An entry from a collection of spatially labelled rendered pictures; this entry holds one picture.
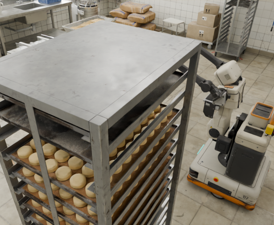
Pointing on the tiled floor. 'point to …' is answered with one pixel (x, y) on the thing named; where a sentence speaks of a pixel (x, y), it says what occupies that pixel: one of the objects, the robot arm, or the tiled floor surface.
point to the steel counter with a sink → (26, 15)
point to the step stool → (175, 26)
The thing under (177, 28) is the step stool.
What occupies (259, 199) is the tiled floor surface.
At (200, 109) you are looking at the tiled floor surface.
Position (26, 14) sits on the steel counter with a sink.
